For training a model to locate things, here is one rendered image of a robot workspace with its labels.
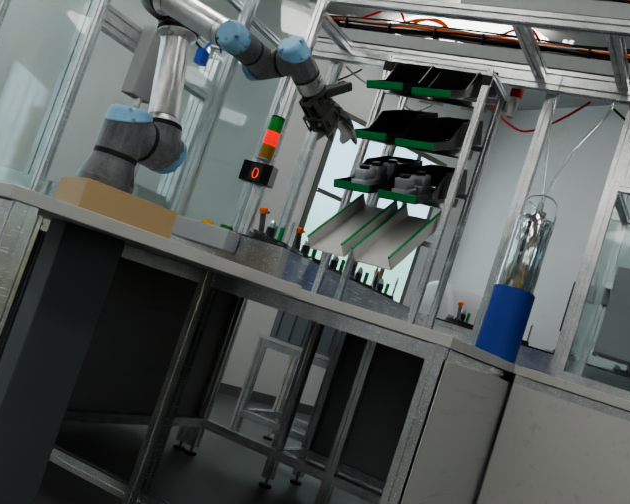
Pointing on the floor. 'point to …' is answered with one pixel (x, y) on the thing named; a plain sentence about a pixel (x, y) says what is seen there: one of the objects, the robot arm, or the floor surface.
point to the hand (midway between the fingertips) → (343, 138)
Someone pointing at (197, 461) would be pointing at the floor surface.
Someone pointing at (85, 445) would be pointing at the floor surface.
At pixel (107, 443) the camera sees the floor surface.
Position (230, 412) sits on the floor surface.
